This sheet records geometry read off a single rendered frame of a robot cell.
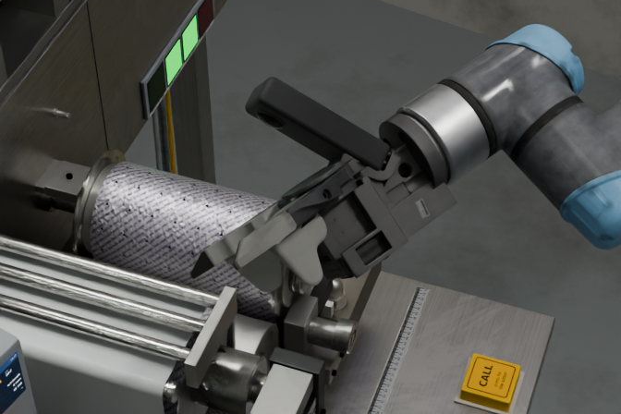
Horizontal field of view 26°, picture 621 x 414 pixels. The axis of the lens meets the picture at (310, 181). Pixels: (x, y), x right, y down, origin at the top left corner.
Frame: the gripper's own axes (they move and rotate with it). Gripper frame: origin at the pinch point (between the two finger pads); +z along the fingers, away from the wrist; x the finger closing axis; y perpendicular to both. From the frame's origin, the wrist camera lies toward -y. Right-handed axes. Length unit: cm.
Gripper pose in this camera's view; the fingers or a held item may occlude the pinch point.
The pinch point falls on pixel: (204, 264)
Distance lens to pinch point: 103.6
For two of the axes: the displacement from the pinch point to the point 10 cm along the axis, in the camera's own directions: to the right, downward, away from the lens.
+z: -7.9, 5.3, -3.1
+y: 5.4, 8.4, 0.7
